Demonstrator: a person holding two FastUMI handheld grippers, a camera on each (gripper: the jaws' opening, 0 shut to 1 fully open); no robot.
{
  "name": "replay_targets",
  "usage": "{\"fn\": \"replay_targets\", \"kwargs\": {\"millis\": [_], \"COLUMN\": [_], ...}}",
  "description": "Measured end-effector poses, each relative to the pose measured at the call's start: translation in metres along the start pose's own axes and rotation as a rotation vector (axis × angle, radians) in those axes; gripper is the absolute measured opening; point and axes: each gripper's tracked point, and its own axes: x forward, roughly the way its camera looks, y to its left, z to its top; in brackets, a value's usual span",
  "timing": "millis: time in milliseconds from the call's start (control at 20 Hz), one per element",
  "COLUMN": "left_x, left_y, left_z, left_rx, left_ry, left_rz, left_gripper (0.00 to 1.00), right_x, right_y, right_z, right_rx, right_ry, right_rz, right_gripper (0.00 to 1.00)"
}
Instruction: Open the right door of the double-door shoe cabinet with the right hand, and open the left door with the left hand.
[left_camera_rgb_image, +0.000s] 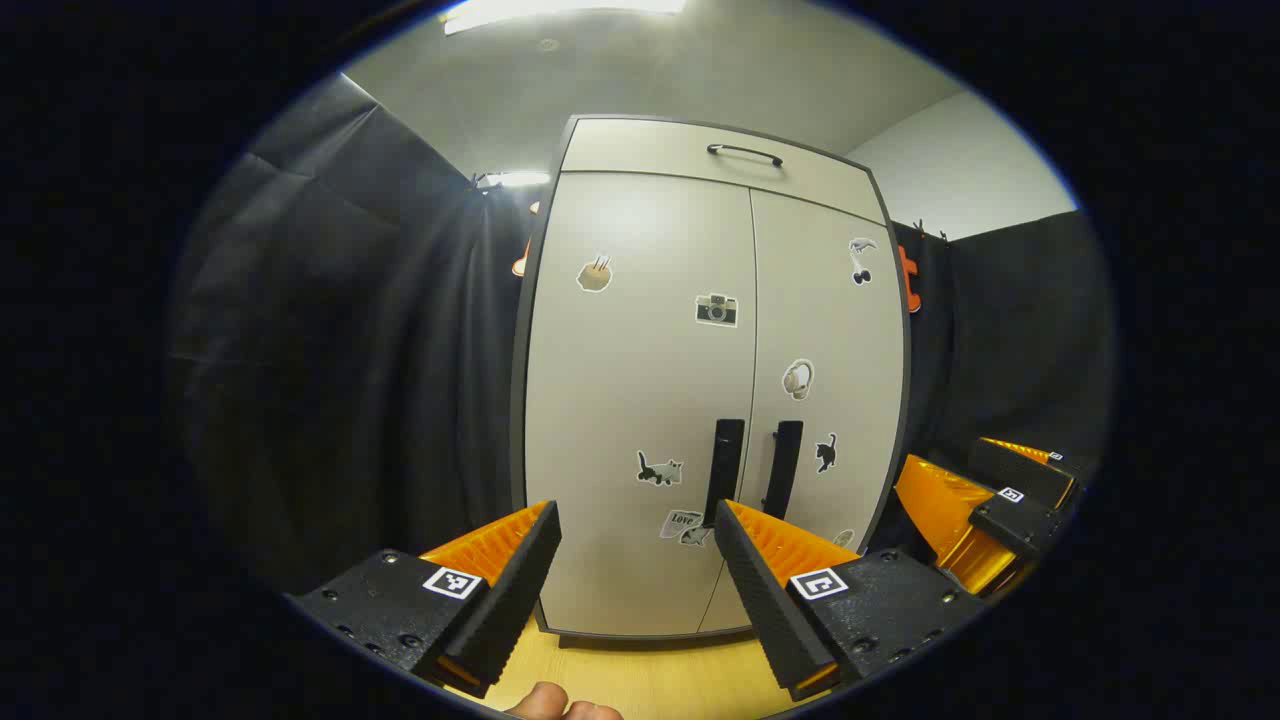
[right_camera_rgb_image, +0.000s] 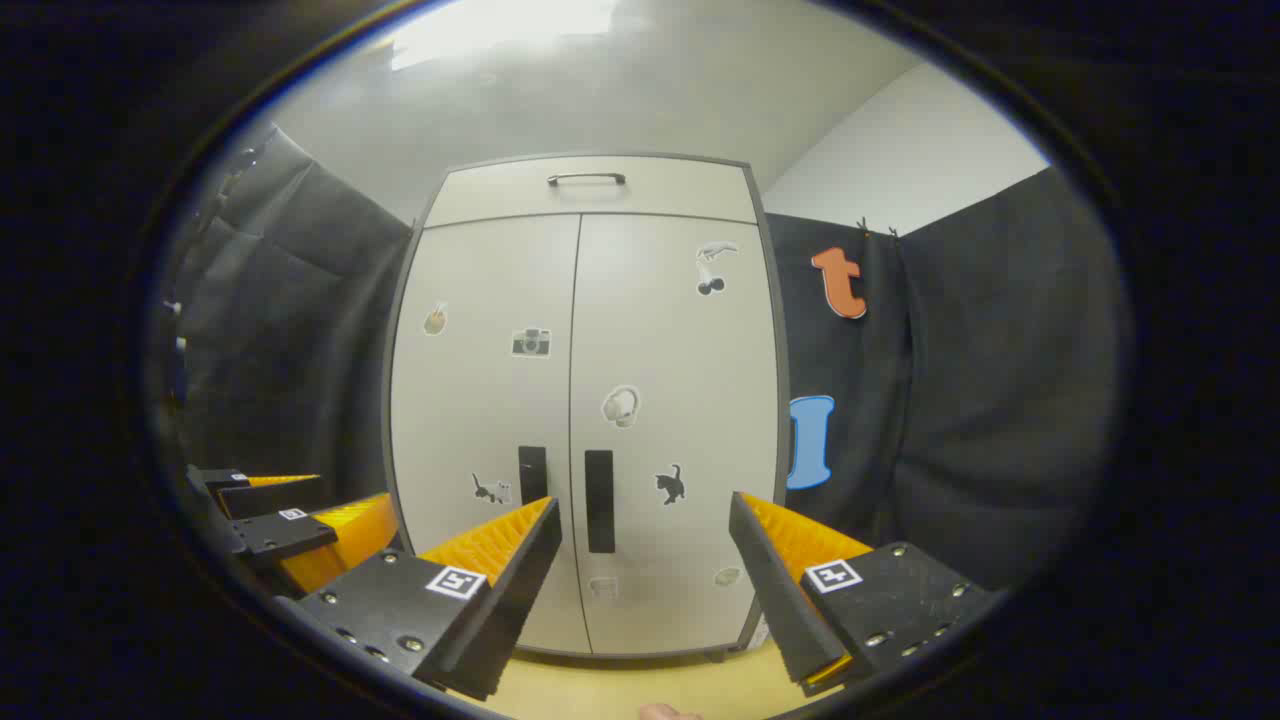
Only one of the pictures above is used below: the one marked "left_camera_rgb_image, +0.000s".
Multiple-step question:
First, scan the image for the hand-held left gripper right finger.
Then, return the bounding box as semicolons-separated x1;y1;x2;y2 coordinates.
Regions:
714;500;991;703

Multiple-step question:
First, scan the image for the black drawer handle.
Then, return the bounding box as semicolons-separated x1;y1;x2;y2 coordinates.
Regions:
706;143;785;169

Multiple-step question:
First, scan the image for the grey double-door shoe cabinet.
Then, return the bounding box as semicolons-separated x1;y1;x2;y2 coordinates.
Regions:
510;113;913;643

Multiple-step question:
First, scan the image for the beige cabinet door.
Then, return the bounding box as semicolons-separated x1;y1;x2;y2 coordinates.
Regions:
525;170;757;636
698;188;907;634

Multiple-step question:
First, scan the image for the long ceiling light panel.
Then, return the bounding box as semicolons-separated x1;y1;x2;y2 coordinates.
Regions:
440;0;689;37

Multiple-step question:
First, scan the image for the beige cabinet drawer front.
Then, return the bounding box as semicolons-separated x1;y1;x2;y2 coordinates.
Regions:
558;118;887;224

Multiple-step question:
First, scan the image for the black door handle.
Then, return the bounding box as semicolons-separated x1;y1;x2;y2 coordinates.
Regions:
761;420;805;521
703;419;747;528

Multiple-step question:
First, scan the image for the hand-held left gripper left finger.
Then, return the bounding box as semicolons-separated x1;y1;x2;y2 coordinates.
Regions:
285;500;563;699

